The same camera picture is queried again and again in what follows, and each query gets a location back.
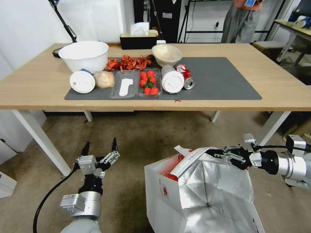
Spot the wooden table with white legs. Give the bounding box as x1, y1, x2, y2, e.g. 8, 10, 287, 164
0, 43, 311, 177

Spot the white lidded paper cup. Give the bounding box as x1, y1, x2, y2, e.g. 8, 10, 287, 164
69, 68, 96, 94

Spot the crushed red soda can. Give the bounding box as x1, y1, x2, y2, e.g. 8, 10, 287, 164
175, 64, 196, 90

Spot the white tissue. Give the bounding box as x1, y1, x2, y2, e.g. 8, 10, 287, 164
130, 22, 150, 37

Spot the clear cup with white lid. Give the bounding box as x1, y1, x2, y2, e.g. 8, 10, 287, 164
161, 64, 185, 94

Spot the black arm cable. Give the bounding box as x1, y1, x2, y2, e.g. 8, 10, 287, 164
254, 144, 311, 153
32, 167, 82, 233

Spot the white cabinet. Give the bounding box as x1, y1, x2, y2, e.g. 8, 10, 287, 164
0, 110, 47, 160

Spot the black cabinet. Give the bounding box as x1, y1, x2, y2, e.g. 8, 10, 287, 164
133, 0, 187, 44

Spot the dark grey table mat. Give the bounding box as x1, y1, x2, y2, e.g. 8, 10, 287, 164
64, 57, 263, 101

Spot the grey stool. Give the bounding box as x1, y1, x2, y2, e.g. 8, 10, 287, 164
252, 40, 285, 54

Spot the black tissue box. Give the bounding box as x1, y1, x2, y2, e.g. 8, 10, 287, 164
119, 31, 158, 50

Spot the clear plastic clamshell box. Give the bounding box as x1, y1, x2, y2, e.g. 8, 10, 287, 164
109, 68, 163, 100

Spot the person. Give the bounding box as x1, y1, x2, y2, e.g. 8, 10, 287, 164
221, 0, 265, 44

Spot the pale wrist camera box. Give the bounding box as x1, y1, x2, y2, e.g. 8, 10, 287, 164
75, 155, 97, 176
243, 133, 257, 153

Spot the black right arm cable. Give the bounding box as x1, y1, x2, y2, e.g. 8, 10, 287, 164
254, 144, 311, 153

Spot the beige disposable bowl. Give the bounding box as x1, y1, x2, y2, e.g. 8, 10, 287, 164
151, 44, 183, 68

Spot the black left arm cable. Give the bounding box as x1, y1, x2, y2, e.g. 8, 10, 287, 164
32, 167, 82, 233

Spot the white foil-lined delivery bag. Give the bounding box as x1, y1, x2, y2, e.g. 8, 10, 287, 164
144, 145, 267, 233

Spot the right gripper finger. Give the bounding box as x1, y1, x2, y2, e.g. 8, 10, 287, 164
207, 145, 244, 155
211, 152, 247, 164

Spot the white floor box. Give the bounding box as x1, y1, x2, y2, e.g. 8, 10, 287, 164
0, 171, 18, 199

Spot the pale side table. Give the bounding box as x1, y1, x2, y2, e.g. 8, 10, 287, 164
273, 19, 311, 64

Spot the white plastic spoon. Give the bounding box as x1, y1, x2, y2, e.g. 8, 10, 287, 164
119, 78, 134, 96

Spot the large white bowl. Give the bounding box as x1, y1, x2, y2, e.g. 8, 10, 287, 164
58, 40, 109, 74

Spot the red crayfish shell pile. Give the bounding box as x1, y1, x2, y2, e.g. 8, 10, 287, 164
104, 54, 154, 72

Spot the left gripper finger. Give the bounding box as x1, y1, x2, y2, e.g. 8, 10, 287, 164
100, 137, 121, 171
80, 141, 91, 158

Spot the bun in plastic wrap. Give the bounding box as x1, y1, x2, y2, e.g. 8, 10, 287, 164
94, 71, 115, 89

